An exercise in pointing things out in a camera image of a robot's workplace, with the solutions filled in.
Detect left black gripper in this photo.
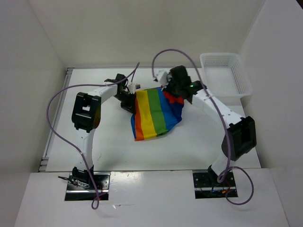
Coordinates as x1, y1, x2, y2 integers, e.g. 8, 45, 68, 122
114, 91, 136, 115

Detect rainbow striped shorts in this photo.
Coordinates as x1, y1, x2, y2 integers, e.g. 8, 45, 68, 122
131, 87, 184, 141

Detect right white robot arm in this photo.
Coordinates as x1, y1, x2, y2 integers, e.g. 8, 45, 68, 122
154, 65, 257, 186

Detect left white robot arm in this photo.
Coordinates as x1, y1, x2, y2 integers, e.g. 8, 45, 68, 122
68, 74, 135, 189

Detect white plastic basket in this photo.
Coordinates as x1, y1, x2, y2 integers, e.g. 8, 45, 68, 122
200, 52, 253, 103

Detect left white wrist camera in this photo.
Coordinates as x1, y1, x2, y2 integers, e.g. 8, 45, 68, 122
127, 83, 141, 94

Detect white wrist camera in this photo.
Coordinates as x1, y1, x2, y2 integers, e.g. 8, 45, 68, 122
153, 70, 171, 88
127, 83, 141, 94

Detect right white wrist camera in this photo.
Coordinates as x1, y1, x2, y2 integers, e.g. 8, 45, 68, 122
153, 70, 171, 88

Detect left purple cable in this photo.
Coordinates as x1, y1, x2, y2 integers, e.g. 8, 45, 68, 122
46, 62, 140, 210

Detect purple cable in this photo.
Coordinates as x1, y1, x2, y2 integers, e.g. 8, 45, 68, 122
46, 62, 140, 210
151, 49, 255, 205

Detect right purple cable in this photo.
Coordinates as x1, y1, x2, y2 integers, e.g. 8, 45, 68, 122
151, 49, 255, 205

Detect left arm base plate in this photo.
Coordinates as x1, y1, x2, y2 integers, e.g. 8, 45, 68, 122
64, 172, 110, 201

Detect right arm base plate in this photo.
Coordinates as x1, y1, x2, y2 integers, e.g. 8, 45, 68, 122
192, 170, 238, 199

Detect aluminium table edge rail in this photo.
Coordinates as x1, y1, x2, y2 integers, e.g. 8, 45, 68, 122
38, 68, 74, 172

